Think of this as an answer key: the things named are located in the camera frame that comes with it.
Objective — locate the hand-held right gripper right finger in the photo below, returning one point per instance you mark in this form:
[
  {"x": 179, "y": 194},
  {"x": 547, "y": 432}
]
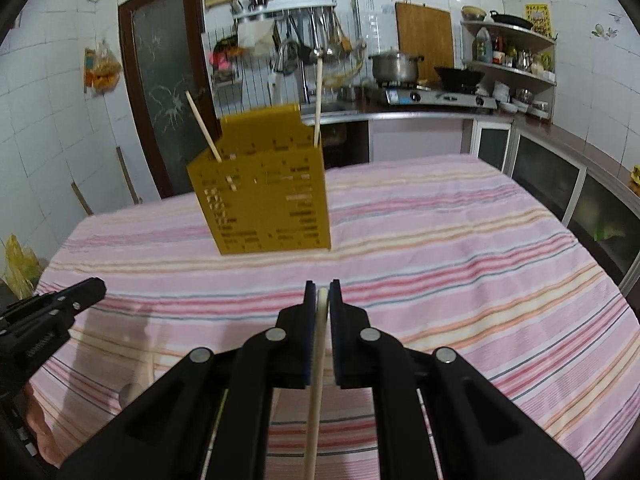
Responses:
[{"x": 335, "y": 330}]

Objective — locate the black frying pan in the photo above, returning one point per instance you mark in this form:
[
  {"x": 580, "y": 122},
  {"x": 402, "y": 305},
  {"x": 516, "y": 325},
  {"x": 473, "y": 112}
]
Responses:
[{"x": 512, "y": 21}]

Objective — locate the pink hanging item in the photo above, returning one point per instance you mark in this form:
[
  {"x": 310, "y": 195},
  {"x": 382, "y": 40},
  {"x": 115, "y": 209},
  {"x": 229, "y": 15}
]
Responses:
[{"x": 222, "y": 57}]

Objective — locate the pink striped tablecloth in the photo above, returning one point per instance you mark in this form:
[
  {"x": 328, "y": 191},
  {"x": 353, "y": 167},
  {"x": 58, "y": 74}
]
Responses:
[{"x": 425, "y": 260}]

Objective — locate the kitchen counter cabinets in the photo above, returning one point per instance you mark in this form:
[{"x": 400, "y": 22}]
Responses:
[{"x": 550, "y": 170}]

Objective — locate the wooden cutting board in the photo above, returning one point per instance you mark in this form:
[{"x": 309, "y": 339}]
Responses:
[{"x": 425, "y": 35}]

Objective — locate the steel gas stove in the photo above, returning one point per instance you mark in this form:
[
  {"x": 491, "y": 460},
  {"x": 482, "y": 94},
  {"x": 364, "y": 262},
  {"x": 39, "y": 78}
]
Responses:
[{"x": 430, "y": 97}]

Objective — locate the row of hanging metal utensils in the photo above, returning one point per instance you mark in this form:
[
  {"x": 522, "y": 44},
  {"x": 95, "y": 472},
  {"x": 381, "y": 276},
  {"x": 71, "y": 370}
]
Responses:
[{"x": 320, "y": 40}]

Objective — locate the small steel pot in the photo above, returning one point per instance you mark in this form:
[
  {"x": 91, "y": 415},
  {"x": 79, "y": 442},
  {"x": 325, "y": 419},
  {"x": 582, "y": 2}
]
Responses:
[{"x": 351, "y": 93}]

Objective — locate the large steel pot with lid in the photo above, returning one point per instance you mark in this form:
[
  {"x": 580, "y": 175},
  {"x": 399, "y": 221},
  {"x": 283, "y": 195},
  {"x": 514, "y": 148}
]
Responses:
[{"x": 395, "y": 67}]

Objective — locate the person's left hand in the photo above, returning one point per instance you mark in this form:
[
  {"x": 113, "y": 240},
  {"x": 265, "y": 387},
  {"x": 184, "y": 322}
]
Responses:
[{"x": 45, "y": 430}]

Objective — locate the yellow plastic bag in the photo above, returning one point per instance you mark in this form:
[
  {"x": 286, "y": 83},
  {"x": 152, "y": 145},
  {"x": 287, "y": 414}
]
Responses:
[{"x": 20, "y": 270}]

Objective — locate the short wooden stick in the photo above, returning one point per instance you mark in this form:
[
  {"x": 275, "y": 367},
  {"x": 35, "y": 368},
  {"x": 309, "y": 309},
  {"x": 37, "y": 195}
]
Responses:
[{"x": 82, "y": 200}]

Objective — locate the pale wooden utensil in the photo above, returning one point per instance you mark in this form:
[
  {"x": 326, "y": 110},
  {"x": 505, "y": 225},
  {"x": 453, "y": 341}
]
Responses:
[{"x": 134, "y": 391}]

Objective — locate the long wooden stick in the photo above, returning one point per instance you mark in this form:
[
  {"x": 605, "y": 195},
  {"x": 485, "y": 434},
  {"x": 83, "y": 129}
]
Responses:
[{"x": 126, "y": 175}]

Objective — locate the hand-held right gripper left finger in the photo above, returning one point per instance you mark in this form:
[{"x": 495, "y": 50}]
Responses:
[{"x": 311, "y": 330}]

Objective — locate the metal wall dish rack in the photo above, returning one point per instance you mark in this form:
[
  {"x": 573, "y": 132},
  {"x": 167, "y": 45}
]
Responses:
[{"x": 285, "y": 10}]

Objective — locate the yellow perforated utensil holder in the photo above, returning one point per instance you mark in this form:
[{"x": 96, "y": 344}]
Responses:
[{"x": 270, "y": 195}]

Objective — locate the black wok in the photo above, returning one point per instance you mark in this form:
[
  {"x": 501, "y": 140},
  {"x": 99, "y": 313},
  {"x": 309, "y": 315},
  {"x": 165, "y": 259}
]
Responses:
[{"x": 460, "y": 77}]

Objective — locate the cooking oil bottle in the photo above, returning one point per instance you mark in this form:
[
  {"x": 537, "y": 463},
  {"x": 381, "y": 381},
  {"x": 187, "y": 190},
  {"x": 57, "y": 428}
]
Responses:
[{"x": 483, "y": 47}]

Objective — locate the brown door with frosted glass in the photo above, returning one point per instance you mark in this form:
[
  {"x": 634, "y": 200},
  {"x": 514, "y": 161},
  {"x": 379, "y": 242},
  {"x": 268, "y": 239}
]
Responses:
[{"x": 160, "y": 85}]

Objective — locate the pale wooden chopstick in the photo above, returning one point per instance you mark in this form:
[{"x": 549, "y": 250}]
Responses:
[
  {"x": 202, "y": 125},
  {"x": 314, "y": 410},
  {"x": 318, "y": 100}
]

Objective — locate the white corner shelf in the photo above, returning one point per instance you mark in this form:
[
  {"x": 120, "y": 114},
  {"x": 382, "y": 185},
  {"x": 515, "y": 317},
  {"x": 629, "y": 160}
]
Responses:
[{"x": 520, "y": 72}]

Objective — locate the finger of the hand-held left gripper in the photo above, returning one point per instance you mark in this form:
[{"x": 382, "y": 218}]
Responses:
[{"x": 75, "y": 295}]

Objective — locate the white hanging cloth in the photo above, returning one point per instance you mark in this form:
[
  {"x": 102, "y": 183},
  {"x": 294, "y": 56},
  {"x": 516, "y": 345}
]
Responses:
[{"x": 255, "y": 37}]

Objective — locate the yellow wall sign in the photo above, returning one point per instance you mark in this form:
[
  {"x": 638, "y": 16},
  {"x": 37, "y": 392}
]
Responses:
[{"x": 537, "y": 20}]

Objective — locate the hanging plastic bag orange contents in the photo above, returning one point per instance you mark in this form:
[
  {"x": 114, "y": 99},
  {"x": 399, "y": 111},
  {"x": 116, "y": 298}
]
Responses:
[{"x": 102, "y": 72}]

